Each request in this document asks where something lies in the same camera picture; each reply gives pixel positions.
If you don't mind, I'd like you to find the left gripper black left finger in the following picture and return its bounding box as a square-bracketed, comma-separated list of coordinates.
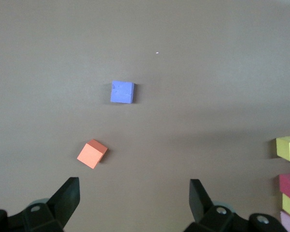
[0, 177, 81, 232]

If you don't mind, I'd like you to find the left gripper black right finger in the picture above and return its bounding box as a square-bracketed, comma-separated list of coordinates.
[185, 178, 286, 232]

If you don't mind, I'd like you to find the orange foam cube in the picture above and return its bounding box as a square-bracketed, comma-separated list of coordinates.
[76, 138, 109, 169]

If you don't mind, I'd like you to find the brown table cover sheet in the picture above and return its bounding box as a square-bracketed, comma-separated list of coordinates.
[0, 0, 290, 232]

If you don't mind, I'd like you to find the purple foam cube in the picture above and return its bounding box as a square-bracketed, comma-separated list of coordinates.
[110, 80, 136, 104]

